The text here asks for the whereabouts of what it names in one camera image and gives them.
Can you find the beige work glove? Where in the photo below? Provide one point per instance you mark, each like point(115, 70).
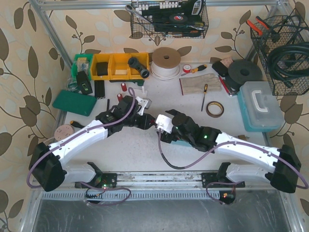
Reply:
point(195, 85)

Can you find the top wire basket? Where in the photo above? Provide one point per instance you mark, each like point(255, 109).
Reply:
point(170, 18)

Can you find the wire basket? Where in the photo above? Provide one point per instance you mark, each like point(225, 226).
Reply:
point(282, 44)
point(170, 18)

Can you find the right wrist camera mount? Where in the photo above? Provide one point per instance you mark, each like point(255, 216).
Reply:
point(164, 123)

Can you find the white peg fixture base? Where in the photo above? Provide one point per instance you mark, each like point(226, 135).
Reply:
point(142, 93)

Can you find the black green meter device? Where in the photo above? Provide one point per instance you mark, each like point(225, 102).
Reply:
point(83, 83)

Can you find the yellow storage bin right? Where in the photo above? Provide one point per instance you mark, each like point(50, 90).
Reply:
point(143, 59)

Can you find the red white tape roll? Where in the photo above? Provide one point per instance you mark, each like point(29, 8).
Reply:
point(186, 68)

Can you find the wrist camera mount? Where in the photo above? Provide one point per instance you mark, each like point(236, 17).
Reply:
point(164, 123)
point(143, 104)

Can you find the black disc spool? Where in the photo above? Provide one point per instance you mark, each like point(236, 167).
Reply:
point(242, 71)

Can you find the red utility knife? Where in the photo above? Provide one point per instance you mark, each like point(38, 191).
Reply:
point(230, 91)

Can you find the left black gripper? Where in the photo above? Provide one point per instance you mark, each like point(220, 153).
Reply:
point(147, 120)

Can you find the aluminium front rail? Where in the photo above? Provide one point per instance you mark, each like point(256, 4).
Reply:
point(137, 186)

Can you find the silver wrench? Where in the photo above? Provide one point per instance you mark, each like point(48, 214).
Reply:
point(131, 10)

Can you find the green foam pad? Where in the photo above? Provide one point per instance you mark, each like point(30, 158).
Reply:
point(74, 102)

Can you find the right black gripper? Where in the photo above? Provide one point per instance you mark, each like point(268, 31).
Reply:
point(166, 136)

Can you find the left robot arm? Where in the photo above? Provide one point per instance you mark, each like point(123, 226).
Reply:
point(49, 163)

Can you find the brass padlock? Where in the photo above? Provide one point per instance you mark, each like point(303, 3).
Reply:
point(243, 137)

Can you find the red large spring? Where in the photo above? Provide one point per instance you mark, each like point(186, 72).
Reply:
point(123, 87)

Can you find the green storage bin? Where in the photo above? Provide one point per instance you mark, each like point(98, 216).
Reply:
point(82, 62)

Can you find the yellow storage bin left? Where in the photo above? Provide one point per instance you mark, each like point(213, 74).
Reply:
point(100, 67)

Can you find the brown tape roll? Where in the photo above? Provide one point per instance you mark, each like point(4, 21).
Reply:
point(217, 104)

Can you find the black pipe fitting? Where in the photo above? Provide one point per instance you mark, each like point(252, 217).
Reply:
point(134, 63)

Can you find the pink round power strip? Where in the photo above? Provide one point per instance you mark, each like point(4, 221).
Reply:
point(63, 132)

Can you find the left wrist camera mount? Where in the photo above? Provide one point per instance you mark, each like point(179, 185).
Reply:
point(143, 104)

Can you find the right wire basket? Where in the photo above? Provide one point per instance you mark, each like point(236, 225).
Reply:
point(282, 44)

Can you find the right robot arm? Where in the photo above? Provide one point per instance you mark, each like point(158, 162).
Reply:
point(278, 166)

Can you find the yellow black slim screwdriver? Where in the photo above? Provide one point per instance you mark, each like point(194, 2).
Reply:
point(204, 94)

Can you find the teal clear toolbox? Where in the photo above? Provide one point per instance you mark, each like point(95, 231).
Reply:
point(260, 110)

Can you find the black slotted block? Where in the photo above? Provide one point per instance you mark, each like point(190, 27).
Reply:
point(99, 89)

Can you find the white cable spool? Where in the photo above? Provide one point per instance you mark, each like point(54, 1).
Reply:
point(166, 64)

